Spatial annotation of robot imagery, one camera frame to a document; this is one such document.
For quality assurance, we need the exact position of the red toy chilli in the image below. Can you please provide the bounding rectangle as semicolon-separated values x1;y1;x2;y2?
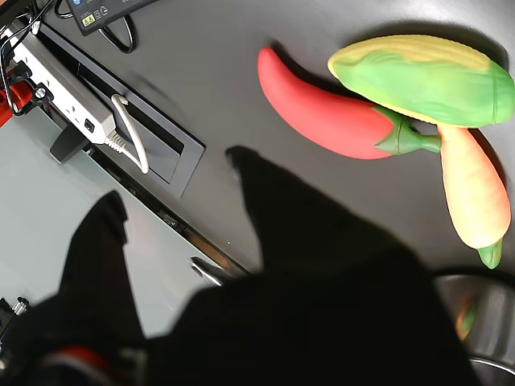
257;46;443;161

